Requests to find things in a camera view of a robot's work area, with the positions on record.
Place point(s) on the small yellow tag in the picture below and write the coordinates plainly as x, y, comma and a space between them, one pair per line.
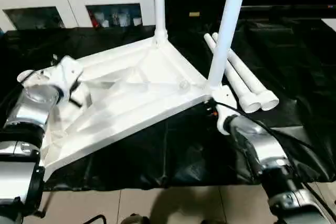
194, 14

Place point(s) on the white flat board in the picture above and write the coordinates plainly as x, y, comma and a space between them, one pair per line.
331, 23

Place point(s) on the grey left robot leg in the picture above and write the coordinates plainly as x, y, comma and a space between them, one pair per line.
135, 219

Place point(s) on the black work mat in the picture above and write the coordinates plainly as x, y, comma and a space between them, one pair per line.
294, 61

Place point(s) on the white glass-door cabinet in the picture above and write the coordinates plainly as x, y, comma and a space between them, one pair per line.
42, 1

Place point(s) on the black flat screen panel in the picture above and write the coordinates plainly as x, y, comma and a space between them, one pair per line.
289, 8

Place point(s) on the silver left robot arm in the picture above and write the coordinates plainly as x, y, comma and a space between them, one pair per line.
31, 106

